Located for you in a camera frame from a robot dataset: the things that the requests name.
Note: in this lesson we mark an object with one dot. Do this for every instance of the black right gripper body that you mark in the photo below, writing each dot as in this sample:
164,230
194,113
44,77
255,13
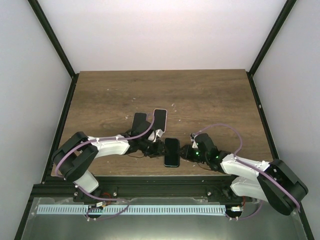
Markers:
193,157

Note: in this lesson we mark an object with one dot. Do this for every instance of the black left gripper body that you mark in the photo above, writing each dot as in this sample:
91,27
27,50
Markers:
151,150

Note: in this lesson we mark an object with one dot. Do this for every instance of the black phone case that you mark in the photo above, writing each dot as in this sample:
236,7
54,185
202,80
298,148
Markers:
178,160

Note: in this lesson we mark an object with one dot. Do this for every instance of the blue smartphone black screen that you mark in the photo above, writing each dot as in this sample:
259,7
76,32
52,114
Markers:
160,120

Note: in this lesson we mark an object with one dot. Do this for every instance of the pale pink phone case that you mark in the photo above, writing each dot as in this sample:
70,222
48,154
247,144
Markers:
165,127

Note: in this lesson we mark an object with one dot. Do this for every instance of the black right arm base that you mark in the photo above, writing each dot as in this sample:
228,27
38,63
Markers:
224,194

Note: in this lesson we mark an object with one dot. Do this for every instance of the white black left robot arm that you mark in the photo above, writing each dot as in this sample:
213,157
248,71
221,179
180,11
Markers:
73,158

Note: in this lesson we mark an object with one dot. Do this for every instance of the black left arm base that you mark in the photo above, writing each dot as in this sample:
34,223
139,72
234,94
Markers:
98,196

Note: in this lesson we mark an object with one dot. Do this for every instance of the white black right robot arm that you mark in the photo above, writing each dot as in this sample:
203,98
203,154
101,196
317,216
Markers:
273,182

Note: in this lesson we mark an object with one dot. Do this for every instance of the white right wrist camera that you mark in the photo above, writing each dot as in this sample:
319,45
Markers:
193,142

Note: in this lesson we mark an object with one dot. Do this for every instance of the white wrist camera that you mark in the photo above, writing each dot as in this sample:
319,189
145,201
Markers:
193,142
155,135

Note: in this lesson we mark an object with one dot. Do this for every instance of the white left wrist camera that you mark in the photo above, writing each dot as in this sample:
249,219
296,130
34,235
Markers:
155,135

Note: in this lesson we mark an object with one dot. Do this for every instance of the black aluminium frame rail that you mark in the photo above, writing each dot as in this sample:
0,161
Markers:
130,187

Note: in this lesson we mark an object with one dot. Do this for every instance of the light blue slotted cable duct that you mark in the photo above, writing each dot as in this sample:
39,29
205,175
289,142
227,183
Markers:
69,209

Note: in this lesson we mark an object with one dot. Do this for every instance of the right black frame post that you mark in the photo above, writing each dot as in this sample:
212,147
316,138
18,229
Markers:
276,27

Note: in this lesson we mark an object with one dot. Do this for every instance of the black frame post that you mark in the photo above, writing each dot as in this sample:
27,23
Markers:
276,27
43,20

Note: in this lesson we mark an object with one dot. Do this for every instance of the left black frame post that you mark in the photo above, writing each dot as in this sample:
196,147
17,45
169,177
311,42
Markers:
43,20

